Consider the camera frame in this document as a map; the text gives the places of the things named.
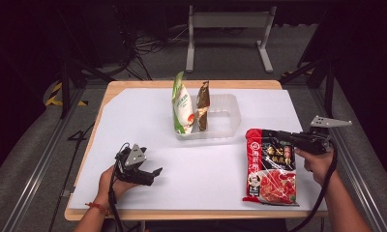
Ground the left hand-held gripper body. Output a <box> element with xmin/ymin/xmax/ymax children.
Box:
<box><xmin>114</xmin><ymin>143</ymin><xmax>155</xmax><ymax>187</ymax></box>

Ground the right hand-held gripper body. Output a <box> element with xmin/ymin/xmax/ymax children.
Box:
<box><xmin>293</xmin><ymin>115</ymin><xmax>353</xmax><ymax>156</ymax></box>

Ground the red string bracelet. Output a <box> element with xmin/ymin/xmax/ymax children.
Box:
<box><xmin>84</xmin><ymin>201</ymin><xmax>111</xmax><ymax>217</ymax></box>

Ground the gold brown food packet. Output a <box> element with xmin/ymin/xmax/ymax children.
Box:
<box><xmin>194</xmin><ymin>80</ymin><xmax>212</xmax><ymax>132</ymax></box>

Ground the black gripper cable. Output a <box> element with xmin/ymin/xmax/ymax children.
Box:
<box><xmin>107</xmin><ymin>142</ymin><xmax>132</xmax><ymax>232</ymax></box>
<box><xmin>287</xmin><ymin>136</ymin><xmax>341</xmax><ymax>232</ymax></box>

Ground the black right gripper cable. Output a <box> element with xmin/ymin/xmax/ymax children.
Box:
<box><xmin>287</xmin><ymin>136</ymin><xmax>341</xmax><ymax>232</ymax></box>

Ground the person's right hand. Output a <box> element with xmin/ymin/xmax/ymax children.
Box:
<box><xmin>294</xmin><ymin>147</ymin><xmax>340</xmax><ymax>189</ymax></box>

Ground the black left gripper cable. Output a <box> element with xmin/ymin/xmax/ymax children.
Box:
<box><xmin>107</xmin><ymin>142</ymin><xmax>132</xmax><ymax>232</ymax></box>

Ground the grey metal floor rail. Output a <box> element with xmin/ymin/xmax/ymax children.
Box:
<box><xmin>1</xmin><ymin>87</ymin><xmax>87</xmax><ymax>232</ymax></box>
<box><xmin>311</xmin><ymin>87</ymin><xmax>387</xmax><ymax>232</ymax></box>

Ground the red and black food packet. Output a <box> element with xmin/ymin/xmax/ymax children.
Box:
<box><xmin>242</xmin><ymin>128</ymin><xmax>301</xmax><ymax>207</ymax></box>

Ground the tangle of floor cables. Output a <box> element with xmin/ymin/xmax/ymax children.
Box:
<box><xmin>115</xmin><ymin>22</ymin><xmax>190</xmax><ymax>81</ymax></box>

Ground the grey metal stand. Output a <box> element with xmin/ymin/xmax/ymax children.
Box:
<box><xmin>185</xmin><ymin>4</ymin><xmax>278</xmax><ymax>73</ymax></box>

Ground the person's left hand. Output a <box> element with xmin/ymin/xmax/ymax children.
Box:
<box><xmin>96</xmin><ymin>165</ymin><xmax>141</xmax><ymax>208</ymax></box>

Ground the clear plastic container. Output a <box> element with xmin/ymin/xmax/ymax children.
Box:
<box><xmin>173</xmin><ymin>93</ymin><xmax>242</xmax><ymax>141</ymax></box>

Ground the white paper sheet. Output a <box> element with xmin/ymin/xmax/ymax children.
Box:
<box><xmin>69</xmin><ymin>87</ymin><xmax>329</xmax><ymax>213</ymax></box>

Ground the black tripod stand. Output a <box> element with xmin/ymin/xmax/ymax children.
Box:
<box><xmin>54</xmin><ymin>9</ymin><xmax>116</xmax><ymax>120</ymax></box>
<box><xmin>278</xmin><ymin>9</ymin><xmax>337</xmax><ymax>119</ymax></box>

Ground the green and white food packet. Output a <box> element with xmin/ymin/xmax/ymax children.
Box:
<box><xmin>171</xmin><ymin>71</ymin><xmax>196</xmax><ymax>135</ymax></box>

